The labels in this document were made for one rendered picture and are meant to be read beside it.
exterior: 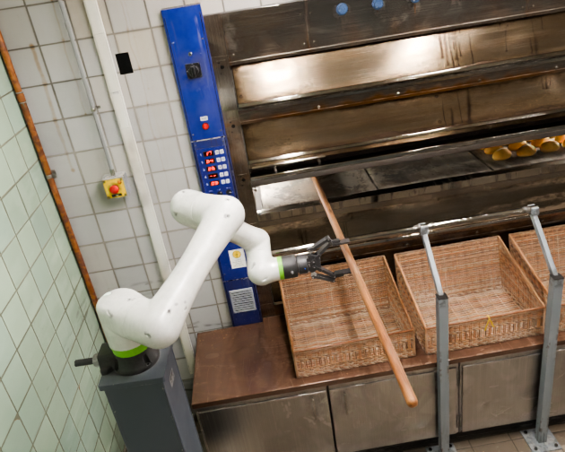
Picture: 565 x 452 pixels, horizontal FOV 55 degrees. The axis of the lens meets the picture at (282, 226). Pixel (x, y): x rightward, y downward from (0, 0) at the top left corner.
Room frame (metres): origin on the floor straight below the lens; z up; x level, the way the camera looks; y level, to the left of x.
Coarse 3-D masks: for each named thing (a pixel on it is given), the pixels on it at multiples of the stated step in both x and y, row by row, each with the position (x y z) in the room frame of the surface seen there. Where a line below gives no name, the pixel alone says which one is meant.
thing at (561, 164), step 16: (560, 160) 2.45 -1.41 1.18; (464, 176) 2.44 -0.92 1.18; (480, 176) 2.41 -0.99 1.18; (496, 176) 2.40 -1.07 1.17; (512, 176) 2.40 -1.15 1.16; (528, 176) 2.40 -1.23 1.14; (368, 192) 2.44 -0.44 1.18; (384, 192) 2.41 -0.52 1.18; (400, 192) 2.39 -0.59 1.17; (416, 192) 2.39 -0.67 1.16; (432, 192) 2.40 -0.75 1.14; (272, 208) 2.43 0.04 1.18; (288, 208) 2.40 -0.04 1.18; (304, 208) 2.38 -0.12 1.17; (320, 208) 2.39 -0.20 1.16; (336, 208) 2.39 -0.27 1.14
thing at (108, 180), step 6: (108, 174) 2.36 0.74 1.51; (120, 174) 2.33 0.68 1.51; (102, 180) 2.30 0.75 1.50; (108, 180) 2.30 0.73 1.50; (114, 180) 2.30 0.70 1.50; (126, 180) 2.34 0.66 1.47; (108, 186) 2.30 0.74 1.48; (120, 186) 2.30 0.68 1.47; (126, 186) 2.31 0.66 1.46; (108, 192) 2.30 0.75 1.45; (120, 192) 2.30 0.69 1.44; (126, 192) 2.30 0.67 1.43; (108, 198) 2.30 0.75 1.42
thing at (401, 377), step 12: (312, 180) 2.66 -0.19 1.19; (324, 204) 2.32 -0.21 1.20; (336, 228) 2.06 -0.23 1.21; (348, 252) 1.85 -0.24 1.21; (348, 264) 1.78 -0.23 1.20; (360, 276) 1.66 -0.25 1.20; (360, 288) 1.60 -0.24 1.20; (372, 300) 1.52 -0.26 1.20; (372, 312) 1.44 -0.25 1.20; (384, 336) 1.32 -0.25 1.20; (384, 348) 1.27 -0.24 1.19; (396, 360) 1.21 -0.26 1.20; (396, 372) 1.16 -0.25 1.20; (408, 384) 1.11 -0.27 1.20; (408, 396) 1.06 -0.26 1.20
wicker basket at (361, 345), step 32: (384, 256) 2.35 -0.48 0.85; (288, 288) 2.32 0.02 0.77; (352, 288) 2.32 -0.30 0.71; (384, 288) 2.32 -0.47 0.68; (288, 320) 2.05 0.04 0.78; (320, 320) 2.26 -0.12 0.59; (352, 320) 2.22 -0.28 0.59; (384, 320) 2.18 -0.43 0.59; (320, 352) 1.89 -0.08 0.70; (352, 352) 1.98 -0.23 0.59; (384, 352) 1.90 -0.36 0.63
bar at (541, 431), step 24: (480, 216) 2.03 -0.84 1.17; (504, 216) 2.03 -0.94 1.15; (360, 240) 2.01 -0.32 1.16; (432, 264) 1.92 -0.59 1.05; (552, 264) 1.86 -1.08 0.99; (552, 288) 1.81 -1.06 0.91; (552, 312) 1.80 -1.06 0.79; (552, 336) 1.80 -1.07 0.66; (552, 360) 1.80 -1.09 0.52; (528, 432) 1.87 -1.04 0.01
